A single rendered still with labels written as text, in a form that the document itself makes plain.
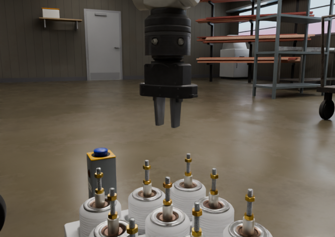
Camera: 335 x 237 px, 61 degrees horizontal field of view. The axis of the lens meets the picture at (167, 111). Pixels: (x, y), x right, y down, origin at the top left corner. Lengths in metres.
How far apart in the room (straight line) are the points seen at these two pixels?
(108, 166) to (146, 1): 0.47
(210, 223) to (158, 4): 0.46
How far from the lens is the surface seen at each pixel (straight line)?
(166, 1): 0.54
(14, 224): 1.23
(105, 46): 9.47
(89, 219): 0.69
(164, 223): 0.62
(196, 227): 0.53
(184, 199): 0.76
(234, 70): 9.72
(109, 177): 0.85
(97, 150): 0.84
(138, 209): 0.72
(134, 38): 9.77
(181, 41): 0.52
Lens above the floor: 0.58
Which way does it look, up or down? 10 degrees down
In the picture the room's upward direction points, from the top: straight up
